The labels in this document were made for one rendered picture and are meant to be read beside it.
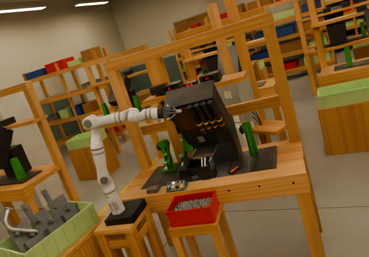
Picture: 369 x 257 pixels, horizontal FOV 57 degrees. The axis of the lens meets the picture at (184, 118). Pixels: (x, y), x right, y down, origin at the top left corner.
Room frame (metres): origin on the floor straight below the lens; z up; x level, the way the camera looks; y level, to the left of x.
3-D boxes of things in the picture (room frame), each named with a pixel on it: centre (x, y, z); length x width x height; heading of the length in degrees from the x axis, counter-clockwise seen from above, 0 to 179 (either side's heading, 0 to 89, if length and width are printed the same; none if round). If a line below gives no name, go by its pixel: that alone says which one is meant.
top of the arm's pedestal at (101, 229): (2.35, 0.67, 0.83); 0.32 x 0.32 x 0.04; 68
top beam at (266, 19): (2.91, -0.17, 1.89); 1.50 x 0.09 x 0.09; 70
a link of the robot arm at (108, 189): (2.35, 0.68, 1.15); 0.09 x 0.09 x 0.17; 10
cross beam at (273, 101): (2.98, -0.19, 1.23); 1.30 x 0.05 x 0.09; 70
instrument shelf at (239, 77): (2.87, -0.16, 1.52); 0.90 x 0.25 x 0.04; 70
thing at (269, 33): (2.91, -0.17, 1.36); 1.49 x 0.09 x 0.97; 70
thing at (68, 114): (8.62, 2.46, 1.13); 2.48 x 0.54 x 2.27; 62
